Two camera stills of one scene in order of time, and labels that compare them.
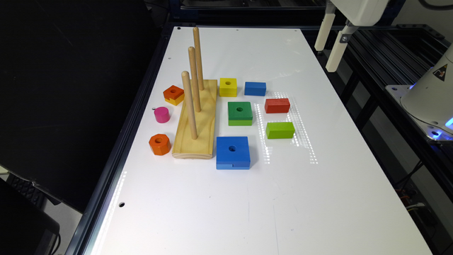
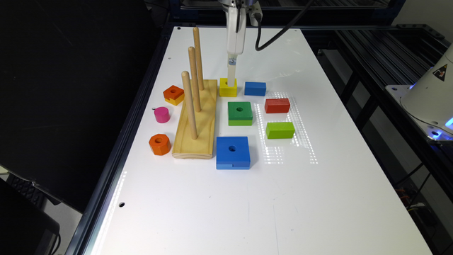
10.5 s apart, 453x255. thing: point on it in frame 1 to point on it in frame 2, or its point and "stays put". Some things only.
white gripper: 361,13 to 236,41
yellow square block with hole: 228,87 stays put
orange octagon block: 160,144 stays put
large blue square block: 233,153 stays put
